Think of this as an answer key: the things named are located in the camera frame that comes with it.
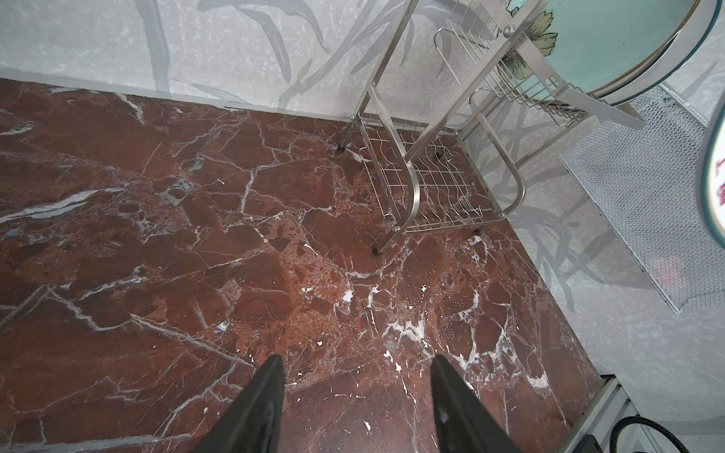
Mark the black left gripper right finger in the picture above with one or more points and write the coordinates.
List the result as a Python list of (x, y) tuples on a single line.
[(461, 421)]

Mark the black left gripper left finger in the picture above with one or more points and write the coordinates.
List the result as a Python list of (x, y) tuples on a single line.
[(252, 423)]

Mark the large orange sunburst plate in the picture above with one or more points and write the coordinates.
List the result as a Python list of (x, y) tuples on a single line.
[(710, 181)]

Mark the green flower plate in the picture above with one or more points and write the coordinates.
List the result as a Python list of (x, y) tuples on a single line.
[(601, 46)]

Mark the stainless steel dish rack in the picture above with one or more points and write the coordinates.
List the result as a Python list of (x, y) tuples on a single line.
[(480, 57)]

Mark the aluminium frame rail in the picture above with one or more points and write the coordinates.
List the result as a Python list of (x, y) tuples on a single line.
[(610, 405)]

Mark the white wire mesh basket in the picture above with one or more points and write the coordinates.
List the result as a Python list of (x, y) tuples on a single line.
[(643, 184)]

